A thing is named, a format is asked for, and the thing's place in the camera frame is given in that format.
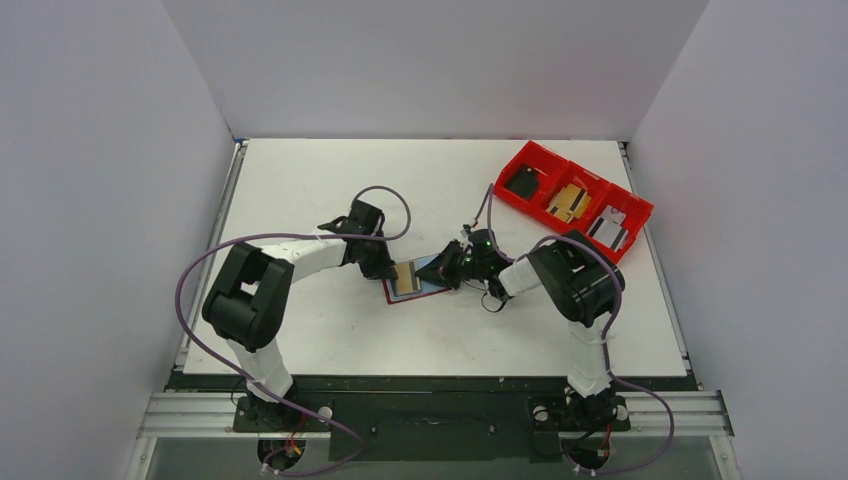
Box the red leather card holder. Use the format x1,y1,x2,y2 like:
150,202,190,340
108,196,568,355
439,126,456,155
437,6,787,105
382,254,449,304

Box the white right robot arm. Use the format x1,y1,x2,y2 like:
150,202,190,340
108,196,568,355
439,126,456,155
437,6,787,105
415,229,625,398

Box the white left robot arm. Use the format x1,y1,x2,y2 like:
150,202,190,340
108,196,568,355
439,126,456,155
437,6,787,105
201,200,396,403

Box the black cards in bin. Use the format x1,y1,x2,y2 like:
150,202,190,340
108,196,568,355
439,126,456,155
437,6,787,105
504,165,540,201

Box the gold cards in bin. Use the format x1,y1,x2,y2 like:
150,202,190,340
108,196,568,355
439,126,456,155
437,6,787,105
547,184,591,223

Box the silver cards in bin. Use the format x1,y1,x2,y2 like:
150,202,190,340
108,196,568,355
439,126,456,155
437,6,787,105
588,205,629,252

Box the red three-compartment bin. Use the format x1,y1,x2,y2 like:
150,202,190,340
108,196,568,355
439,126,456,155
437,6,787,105
494,141,654,262

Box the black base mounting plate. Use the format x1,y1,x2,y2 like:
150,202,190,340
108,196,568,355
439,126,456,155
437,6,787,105
166,372,694,469

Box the aluminium front rail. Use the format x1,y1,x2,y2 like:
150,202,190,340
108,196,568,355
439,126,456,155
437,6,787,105
137,391,733,439

